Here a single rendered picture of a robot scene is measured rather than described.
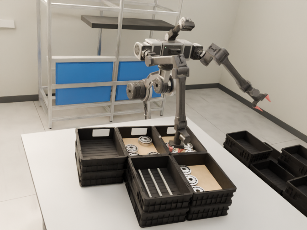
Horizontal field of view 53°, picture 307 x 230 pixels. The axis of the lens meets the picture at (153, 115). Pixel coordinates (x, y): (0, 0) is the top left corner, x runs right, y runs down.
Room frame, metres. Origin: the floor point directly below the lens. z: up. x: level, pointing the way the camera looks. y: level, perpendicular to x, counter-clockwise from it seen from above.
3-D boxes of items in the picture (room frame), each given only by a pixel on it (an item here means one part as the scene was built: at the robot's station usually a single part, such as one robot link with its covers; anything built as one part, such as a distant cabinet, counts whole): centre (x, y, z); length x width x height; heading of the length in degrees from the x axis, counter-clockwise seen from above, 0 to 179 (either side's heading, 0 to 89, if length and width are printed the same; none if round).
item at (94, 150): (1.78, 0.34, 0.87); 0.40 x 0.30 x 0.11; 22
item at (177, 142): (1.87, -0.20, 0.98); 0.10 x 0.07 x 0.07; 107
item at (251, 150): (2.75, -1.01, 0.37); 0.40 x 0.30 x 0.45; 32
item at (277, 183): (2.41, -1.23, 0.31); 0.40 x 0.30 x 0.34; 32
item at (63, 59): (3.80, 0.60, 0.91); 1.70 x 0.10 x 0.05; 122
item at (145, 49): (2.30, 0.12, 1.45); 0.09 x 0.08 x 0.12; 122
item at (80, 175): (1.78, 0.34, 0.76); 0.40 x 0.30 x 0.12; 22
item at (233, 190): (1.63, -0.37, 0.92); 0.40 x 0.30 x 0.02; 22
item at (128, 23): (4.10, 0.49, 1.32); 1.20 x 0.45 x 0.06; 122
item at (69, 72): (3.56, 0.92, 0.60); 0.72 x 0.03 x 0.56; 122
